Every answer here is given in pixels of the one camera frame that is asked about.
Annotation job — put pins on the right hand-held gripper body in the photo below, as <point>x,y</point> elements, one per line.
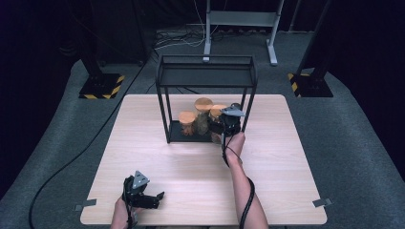
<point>234,124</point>

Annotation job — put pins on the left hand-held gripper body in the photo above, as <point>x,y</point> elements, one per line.
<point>140,181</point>

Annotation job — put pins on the tall glass jar brown contents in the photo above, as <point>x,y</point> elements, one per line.
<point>216,110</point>

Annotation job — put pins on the glass jar pale contents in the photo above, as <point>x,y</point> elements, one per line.
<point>203,103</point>

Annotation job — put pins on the small glass jar wooden lid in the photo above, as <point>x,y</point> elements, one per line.
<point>187,118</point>

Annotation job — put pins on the black metal rack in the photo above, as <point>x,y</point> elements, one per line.
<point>203,76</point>

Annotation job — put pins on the person's right hand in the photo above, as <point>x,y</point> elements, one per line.
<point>236,146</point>

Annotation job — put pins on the person's left hand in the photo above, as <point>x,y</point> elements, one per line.
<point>119,214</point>

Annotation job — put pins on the dark round table grommet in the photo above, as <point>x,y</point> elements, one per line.
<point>236,105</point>

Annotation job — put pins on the grey tape strip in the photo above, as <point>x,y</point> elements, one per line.
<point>322,202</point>
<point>85,205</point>

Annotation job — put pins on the black stand with striped base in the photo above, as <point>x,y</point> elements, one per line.
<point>313,86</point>
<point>102,86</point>

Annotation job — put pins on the black cabinet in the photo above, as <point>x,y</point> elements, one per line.
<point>121,31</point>

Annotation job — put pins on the grey metal stand frame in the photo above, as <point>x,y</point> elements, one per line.
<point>243,18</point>

